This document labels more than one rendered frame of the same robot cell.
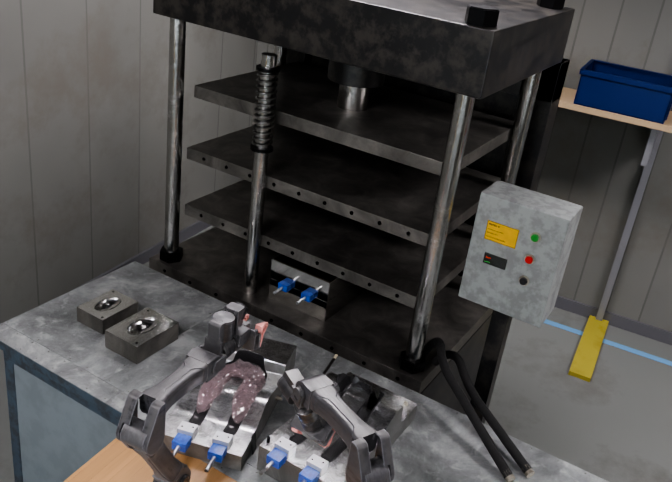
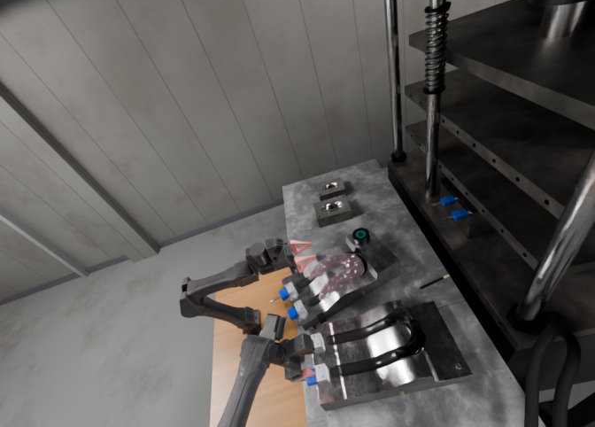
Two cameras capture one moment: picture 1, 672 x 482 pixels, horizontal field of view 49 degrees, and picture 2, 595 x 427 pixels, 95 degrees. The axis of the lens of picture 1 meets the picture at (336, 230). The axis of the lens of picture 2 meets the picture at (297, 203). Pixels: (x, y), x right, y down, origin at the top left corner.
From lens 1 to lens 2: 1.65 m
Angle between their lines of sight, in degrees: 59
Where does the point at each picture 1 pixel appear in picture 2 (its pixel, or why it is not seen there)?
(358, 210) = (499, 160)
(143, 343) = (321, 218)
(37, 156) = (368, 89)
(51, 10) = not seen: outside the picture
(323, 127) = (482, 66)
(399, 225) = (537, 190)
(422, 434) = (463, 402)
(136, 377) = (312, 236)
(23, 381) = not seen: hidden behind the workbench
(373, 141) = (529, 82)
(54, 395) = not seen: hidden behind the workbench
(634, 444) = not seen: outside the picture
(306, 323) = (450, 235)
